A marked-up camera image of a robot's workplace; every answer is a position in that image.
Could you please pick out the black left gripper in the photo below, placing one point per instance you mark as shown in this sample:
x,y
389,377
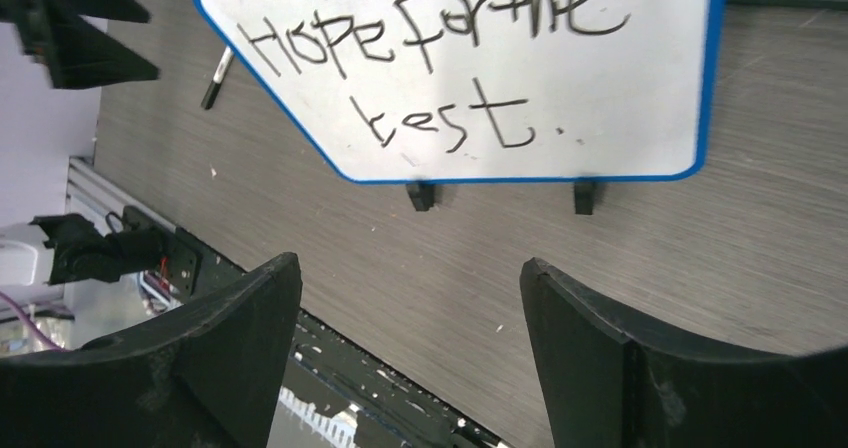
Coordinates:
x,y
77,55

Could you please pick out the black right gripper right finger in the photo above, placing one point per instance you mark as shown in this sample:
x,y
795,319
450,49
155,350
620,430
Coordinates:
x,y
614,376

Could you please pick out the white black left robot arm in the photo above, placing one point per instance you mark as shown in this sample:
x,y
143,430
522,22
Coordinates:
x,y
59,249

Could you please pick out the blue framed whiteboard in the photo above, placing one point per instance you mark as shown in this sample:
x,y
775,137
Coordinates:
x,y
471,91

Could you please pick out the perforated metal strip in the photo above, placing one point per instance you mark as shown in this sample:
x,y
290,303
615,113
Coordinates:
x,y
301,424

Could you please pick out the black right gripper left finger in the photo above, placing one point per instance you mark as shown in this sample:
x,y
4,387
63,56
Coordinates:
x,y
207,374

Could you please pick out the aluminium frame rail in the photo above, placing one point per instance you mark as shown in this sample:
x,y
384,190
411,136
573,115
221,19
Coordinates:
x,y
93,196

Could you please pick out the white black marker pen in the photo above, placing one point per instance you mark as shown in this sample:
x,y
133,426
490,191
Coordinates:
x,y
217,79

